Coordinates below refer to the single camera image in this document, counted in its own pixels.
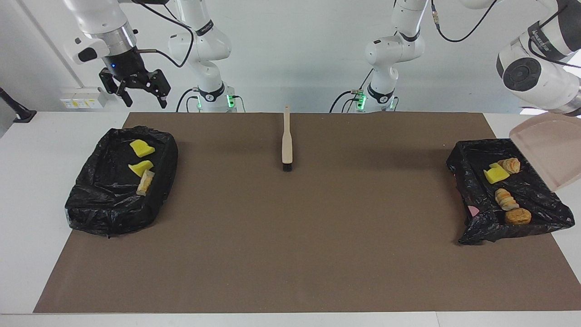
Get large yellow sponge piece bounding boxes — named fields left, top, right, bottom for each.
left=129, top=139, right=156, bottom=158

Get small yellow sponge piece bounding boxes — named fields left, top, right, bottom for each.
left=128, top=160, right=155, bottom=178

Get pale striped croissant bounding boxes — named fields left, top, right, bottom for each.
left=136, top=170, right=155, bottom=197

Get beige brush black bristles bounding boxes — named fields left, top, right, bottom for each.
left=281, top=106, right=294, bottom=172

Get notched yellow sponge piece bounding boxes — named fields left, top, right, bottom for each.
left=483, top=163, right=511, bottom=185

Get pale bread chunk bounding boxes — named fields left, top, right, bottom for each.
left=497, top=157, right=521, bottom=175

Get orange striped croissant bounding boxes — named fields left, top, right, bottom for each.
left=495, top=188, right=520, bottom=211

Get brown bread roll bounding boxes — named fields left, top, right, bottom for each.
left=505, top=208, right=532, bottom=225

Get beige plastic dustpan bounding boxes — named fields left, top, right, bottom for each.
left=509, top=112, right=581, bottom=191

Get bin with black bag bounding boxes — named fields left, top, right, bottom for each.
left=64, top=126, right=179, bottom=238

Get pink bin crumpled black bag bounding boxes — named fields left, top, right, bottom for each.
left=446, top=139, right=576, bottom=246

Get brown table mat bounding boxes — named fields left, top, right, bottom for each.
left=33, top=112, right=581, bottom=314

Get black base cable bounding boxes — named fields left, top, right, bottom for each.
left=176, top=88, right=202, bottom=113
left=329, top=89, right=366, bottom=113

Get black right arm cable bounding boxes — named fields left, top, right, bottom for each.
left=132, top=0, right=196, bottom=69

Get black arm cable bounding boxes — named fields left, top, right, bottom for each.
left=132, top=0, right=196, bottom=69
left=429, top=0, right=500, bottom=44

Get white wall socket strip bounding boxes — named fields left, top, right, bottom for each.
left=59, top=87, right=109, bottom=109

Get black camera stand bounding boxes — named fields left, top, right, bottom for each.
left=0, top=87, right=37, bottom=124

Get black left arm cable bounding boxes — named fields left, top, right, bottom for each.
left=429, top=0, right=500, bottom=44

